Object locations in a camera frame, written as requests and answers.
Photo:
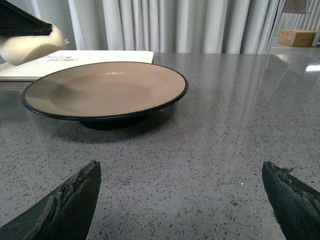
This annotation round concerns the brown cardboard box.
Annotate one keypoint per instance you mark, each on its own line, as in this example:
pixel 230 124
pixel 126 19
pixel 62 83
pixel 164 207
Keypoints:
pixel 297 37

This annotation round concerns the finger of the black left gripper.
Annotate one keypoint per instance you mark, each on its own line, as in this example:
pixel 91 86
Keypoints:
pixel 15 22

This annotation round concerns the white rectangular tray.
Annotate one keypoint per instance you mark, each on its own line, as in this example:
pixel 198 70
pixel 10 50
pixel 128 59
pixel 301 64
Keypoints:
pixel 64 59

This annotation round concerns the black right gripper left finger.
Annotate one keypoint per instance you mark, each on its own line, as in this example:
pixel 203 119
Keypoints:
pixel 66 213

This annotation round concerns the grey pleated curtain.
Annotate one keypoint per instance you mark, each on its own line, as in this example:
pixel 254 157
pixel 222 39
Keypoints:
pixel 162 26

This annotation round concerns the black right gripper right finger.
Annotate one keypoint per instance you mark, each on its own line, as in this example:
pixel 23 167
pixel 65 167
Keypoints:
pixel 296 205

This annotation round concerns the tan plate with black rim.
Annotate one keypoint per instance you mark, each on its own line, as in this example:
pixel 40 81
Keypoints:
pixel 105 95

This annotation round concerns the white steamed bun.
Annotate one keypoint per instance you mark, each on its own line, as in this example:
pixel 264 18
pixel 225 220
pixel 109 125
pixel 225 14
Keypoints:
pixel 17 50

